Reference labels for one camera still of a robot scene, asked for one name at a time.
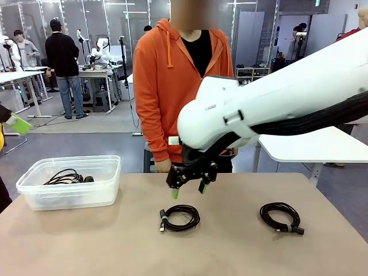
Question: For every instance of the yellow cloth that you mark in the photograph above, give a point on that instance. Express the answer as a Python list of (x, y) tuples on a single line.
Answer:
[(1, 138)]

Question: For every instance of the dark plastic stool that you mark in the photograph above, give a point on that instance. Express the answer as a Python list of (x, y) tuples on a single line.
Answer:
[(101, 100)]

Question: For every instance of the person in orange hoodie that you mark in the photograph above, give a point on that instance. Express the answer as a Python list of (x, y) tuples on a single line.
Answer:
[(166, 95)]

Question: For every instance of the white shoe rack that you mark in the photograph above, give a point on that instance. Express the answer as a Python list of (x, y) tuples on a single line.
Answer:
[(253, 73)]

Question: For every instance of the white tripod stand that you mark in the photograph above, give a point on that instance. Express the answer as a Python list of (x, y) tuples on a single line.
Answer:
[(82, 40)]

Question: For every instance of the black camera tripod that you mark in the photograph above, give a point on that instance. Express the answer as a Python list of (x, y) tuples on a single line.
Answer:
[(123, 57)]

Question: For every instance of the white desk with robots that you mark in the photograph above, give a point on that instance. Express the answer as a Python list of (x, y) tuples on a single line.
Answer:
[(95, 72)]

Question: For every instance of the white desk with metal legs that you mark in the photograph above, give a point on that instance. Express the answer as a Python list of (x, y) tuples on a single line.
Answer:
[(316, 143)]

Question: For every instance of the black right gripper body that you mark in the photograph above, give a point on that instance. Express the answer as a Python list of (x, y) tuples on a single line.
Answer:
[(198, 161)]

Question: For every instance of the white panel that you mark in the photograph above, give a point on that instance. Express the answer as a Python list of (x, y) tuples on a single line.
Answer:
[(116, 54)]

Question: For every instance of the beige mannequin head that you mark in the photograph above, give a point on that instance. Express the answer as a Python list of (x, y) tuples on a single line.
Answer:
[(363, 17)]

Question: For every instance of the dark rounded object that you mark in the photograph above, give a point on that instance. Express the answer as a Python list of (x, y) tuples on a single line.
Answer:
[(3, 195)]

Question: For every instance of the person's right hand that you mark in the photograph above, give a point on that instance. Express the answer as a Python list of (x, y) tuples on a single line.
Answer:
[(163, 166)]

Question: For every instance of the person's right forearm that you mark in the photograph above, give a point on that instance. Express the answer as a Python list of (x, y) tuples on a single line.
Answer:
[(155, 138)]

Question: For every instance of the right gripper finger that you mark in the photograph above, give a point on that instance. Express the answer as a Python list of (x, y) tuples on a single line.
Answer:
[(208, 176), (176, 178)]

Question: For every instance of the long white desk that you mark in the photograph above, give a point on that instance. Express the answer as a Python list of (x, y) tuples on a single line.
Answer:
[(17, 75)]

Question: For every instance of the masked person in dark clothes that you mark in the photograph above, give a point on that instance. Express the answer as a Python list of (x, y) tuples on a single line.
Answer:
[(296, 43)]

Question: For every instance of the red cape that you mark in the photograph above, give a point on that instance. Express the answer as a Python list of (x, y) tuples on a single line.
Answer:
[(348, 36)]

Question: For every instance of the man in grey jacket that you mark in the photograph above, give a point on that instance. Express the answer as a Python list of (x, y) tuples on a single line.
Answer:
[(27, 51)]

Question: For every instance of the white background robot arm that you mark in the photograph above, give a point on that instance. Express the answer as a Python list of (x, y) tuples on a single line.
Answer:
[(103, 49), (13, 54)]

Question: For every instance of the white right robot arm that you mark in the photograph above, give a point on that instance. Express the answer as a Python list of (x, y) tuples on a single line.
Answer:
[(287, 95)]

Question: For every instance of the metal chair frame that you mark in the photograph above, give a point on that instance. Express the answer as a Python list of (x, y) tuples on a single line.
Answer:
[(17, 145)]

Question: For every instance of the clear plastic storage container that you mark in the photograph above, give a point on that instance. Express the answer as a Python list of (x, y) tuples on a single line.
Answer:
[(72, 198)]

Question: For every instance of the black equipment case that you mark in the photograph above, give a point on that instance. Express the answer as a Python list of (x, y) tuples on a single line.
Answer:
[(280, 64)]

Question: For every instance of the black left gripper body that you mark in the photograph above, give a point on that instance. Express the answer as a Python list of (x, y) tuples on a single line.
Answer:
[(3, 115)]

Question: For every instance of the man in black with cap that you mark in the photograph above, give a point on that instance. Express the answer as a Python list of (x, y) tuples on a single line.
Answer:
[(61, 54)]

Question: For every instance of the grey-green plastic stool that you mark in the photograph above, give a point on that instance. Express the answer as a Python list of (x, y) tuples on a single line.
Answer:
[(147, 161)]

